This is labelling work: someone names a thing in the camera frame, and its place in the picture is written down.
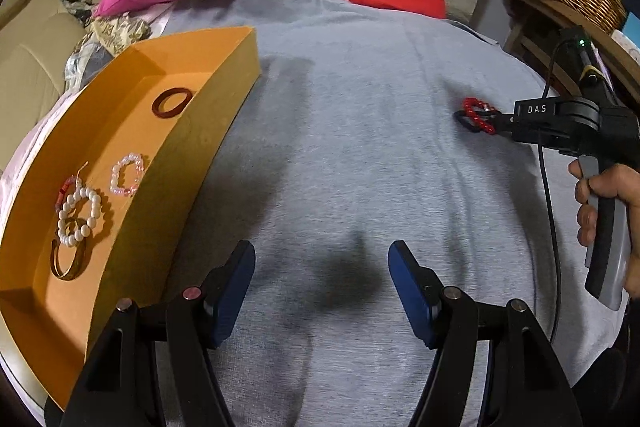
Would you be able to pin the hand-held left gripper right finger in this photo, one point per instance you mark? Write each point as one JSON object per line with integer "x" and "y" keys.
{"x": 406, "y": 289}

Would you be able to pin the wooden shelf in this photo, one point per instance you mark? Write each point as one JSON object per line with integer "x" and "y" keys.
{"x": 540, "y": 22}

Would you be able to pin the grey blanket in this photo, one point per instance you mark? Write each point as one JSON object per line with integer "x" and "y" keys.
{"x": 360, "y": 117}

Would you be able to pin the person's right hand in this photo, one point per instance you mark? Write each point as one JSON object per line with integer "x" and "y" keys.
{"x": 625, "y": 192}

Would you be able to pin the grey blue cloth bundle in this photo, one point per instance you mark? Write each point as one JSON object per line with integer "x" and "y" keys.
{"x": 82, "y": 64}

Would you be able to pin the brown wooden bangle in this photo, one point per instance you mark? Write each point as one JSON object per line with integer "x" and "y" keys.
{"x": 159, "y": 109}

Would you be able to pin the beige leather sofa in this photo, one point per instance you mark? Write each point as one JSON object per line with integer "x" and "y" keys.
{"x": 30, "y": 52}

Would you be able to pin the floral patterned cloth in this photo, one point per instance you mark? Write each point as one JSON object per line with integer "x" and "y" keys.
{"x": 120, "y": 32}

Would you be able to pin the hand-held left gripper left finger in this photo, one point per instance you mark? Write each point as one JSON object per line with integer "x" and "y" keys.
{"x": 234, "y": 289}

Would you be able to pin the orange cardboard box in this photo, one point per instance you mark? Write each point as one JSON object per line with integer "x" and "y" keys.
{"x": 150, "y": 217}

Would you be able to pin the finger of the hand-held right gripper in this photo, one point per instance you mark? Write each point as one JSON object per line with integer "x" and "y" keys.
{"x": 502, "y": 124}

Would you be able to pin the gold metal bangle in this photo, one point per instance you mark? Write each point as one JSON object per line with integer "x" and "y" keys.
{"x": 56, "y": 268}

